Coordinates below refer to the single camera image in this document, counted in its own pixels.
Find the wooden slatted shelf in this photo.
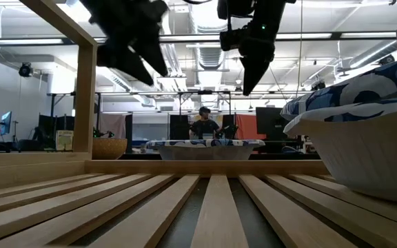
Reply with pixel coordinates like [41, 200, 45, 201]
[0, 0, 397, 248]

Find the pale yellow sign box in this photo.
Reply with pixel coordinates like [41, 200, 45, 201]
[55, 130, 74, 152]

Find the person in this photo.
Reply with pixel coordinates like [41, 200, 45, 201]
[188, 105, 224, 140]

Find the black partition panel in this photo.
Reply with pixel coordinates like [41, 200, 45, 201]
[169, 114, 190, 141]
[221, 114, 236, 139]

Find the orange partition panel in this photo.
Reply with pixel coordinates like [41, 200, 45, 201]
[235, 114, 265, 141]

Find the gold speckled bowl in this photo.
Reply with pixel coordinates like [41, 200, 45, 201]
[92, 137, 128, 161]

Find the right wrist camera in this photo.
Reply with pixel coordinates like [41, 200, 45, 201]
[218, 29, 244, 52]

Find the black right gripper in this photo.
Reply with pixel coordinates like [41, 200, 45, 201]
[238, 0, 288, 97]

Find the hanging black cable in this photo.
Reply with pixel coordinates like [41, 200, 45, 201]
[294, 0, 305, 101]

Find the computer monitor on arm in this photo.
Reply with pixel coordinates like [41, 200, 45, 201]
[0, 110, 12, 136]

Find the black computer monitor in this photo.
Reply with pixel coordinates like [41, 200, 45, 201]
[255, 106, 289, 141]

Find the black background frame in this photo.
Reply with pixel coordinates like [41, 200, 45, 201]
[48, 89, 234, 152]

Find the white hanging cloth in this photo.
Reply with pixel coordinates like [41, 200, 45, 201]
[99, 113, 127, 139]

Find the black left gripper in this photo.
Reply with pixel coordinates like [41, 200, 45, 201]
[79, 0, 170, 87]

